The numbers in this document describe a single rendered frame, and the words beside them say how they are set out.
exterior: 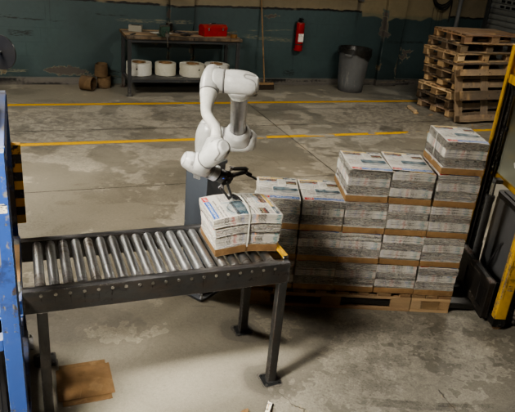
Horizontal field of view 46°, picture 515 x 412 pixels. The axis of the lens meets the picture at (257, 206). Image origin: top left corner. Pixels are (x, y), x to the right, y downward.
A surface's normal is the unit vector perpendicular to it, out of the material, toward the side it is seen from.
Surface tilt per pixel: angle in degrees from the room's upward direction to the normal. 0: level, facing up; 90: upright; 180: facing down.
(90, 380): 0
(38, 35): 90
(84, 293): 90
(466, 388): 0
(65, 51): 90
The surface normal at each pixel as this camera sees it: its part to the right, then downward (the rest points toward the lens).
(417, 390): 0.08, -0.91
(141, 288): 0.35, 0.41
